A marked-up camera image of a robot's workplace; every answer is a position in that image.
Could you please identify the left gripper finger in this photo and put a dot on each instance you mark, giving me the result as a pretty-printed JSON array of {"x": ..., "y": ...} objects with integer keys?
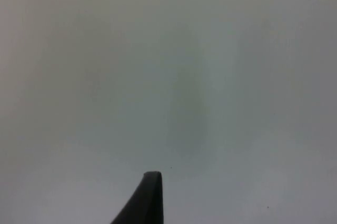
[{"x": 147, "y": 203}]

